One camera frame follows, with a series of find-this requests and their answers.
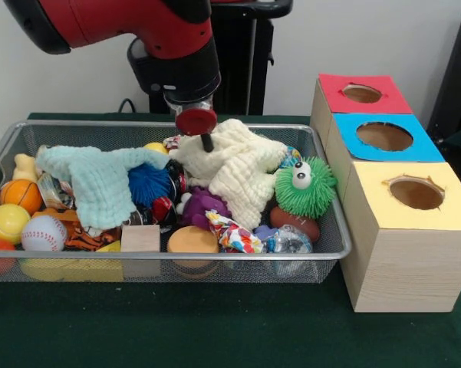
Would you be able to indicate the green puffer toy with eyes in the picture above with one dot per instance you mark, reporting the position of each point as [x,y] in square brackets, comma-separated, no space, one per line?
[307,195]

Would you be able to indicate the orange basketball toy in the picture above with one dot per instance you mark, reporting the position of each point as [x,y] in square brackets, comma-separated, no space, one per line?
[21,195]

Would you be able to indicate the black standing panel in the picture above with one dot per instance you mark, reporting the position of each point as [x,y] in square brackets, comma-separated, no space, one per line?
[456,76]

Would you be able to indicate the white baseball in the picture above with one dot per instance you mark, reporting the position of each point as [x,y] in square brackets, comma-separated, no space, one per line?
[44,234]

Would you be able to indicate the purple spiky rubber toy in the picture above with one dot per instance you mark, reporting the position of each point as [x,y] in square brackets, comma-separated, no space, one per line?
[203,207]

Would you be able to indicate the plain wooden cube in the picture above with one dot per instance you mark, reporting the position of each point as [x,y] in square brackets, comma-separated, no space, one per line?
[140,239]

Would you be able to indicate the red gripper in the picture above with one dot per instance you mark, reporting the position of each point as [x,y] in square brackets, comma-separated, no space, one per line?
[196,122]

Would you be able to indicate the orange round foam disc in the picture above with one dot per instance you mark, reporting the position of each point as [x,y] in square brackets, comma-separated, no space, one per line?
[193,239]

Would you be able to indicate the mint green waffle cloth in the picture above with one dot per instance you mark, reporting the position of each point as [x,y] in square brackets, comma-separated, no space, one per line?
[99,184]

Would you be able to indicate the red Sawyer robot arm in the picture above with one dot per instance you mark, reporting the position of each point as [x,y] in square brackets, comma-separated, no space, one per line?
[157,23]

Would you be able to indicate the multicolour print fabric bundle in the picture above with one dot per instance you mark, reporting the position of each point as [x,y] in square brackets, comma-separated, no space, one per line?
[234,235]

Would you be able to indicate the yellow tennis ball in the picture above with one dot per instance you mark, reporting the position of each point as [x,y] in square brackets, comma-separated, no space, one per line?
[7,224]

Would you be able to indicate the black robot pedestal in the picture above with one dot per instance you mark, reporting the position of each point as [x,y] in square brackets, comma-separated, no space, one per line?
[253,57]

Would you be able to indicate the cream waffle cloth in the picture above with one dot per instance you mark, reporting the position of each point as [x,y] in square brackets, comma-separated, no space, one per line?
[238,172]

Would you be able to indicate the clear bluish snack packet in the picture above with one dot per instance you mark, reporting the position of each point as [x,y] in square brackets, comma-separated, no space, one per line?
[287,240]

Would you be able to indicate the wooden three-hole sorting box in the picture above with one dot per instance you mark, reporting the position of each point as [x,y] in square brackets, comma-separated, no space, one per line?
[406,268]

